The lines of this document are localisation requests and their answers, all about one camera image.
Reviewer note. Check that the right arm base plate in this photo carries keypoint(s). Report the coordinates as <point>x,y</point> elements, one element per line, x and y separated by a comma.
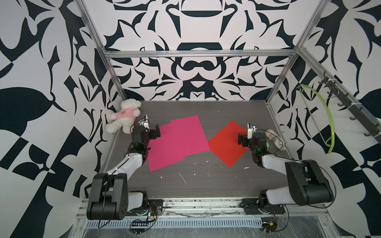
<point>253,206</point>

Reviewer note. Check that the white grey sneaker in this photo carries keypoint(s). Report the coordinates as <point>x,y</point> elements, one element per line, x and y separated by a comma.
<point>275,140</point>

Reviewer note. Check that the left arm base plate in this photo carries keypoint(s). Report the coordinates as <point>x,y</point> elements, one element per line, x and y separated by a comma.
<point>150,207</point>

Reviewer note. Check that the left black connector board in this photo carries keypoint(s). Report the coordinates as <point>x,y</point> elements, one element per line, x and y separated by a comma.
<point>138,227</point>

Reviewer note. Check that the black wall hook rack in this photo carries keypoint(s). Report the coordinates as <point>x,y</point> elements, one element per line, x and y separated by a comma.
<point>348,101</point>

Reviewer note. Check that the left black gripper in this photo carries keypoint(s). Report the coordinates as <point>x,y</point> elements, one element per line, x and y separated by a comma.
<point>152,133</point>

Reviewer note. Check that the magenta paper sheet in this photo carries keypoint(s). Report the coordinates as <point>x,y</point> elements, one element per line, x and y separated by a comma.
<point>164,151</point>
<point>192,139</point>

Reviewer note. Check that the right black connector board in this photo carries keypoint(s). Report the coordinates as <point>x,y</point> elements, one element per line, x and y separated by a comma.
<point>269,225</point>

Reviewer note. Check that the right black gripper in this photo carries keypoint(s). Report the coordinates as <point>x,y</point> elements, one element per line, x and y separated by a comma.
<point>244,140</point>

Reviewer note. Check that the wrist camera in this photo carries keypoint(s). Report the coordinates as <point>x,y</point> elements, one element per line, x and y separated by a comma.
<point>143,120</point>
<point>251,129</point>

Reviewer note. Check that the white teddy bear pink shirt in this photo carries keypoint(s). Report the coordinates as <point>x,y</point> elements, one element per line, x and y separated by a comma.
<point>125,118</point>

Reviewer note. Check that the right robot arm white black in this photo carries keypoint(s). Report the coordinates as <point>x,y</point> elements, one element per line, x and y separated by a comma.
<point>306,183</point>

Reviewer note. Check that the black connector board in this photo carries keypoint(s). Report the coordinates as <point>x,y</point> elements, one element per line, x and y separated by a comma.
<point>138,227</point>
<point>269,225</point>

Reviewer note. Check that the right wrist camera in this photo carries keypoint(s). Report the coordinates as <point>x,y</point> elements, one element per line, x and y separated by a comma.
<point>251,129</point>

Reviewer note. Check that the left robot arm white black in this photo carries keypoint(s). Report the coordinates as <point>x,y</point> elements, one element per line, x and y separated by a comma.
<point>110,198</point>

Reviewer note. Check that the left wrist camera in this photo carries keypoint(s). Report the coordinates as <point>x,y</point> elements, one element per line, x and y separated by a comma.
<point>143,120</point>

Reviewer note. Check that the red square paper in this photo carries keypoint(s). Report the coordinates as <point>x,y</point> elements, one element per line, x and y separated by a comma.
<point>225,144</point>

